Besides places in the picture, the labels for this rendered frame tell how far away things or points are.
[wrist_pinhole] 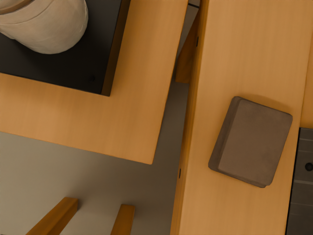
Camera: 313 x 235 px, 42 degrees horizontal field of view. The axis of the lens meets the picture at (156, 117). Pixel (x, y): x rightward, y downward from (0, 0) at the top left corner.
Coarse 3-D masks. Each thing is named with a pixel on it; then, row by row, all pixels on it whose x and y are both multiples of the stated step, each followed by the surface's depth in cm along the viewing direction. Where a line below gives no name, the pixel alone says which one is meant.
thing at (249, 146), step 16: (240, 112) 50; (256, 112) 50; (272, 112) 50; (224, 128) 52; (240, 128) 50; (256, 128) 50; (272, 128) 50; (288, 128) 50; (224, 144) 51; (240, 144) 50; (256, 144) 50; (272, 144) 50; (224, 160) 50; (240, 160) 50; (256, 160) 50; (272, 160) 50; (240, 176) 51; (256, 176) 50; (272, 176) 50
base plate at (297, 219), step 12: (300, 132) 53; (312, 132) 53; (300, 144) 53; (312, 144) 53; (300, 156) 53; (312, 156) 53; (300, 168) 53; (312, 168) 53; (300, 180) 53; (312, 180) 53; (300, 192) 53; (312, 192) 53; (300, 204) 53; (312, 204) 53; (288, 216) 54; (300, 216) 53; (312, 216) 53; (288, 228) 53; (300, 228) 53; (312, 228) 53
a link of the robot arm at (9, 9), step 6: (0, 0) 28; (6, 0) 28; (12, 0) 29; (18, 0) 30; (24, 0) 31; (30, 0) 31; (0, 6) 28; (6, 6) 29; (12, 6) 30; (18, 6) 31; (0, 12) 31; (6, 12) 31
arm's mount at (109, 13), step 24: (96, 0) 49; (120, 0) 49; (96, 24) 49; (120, 24) 52; (0, 48) 49; (24, 48) 49; (72, 48) 49; (96, 48) 49; (0, 72) 51; (24, 72) 49; (48, 72) 49; (72, 72) 49; (96, 72) 49
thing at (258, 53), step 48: (240, 0) 53; (288, 0) 53; (240, 48) 53; (288, 48) 53; (192, 96) 58; (240, 96) 53; (288, 96) 53; (192, 144) 53; (288, 144) 53; (192, 192) 53; (240, 192) 53; (288, 192) 53
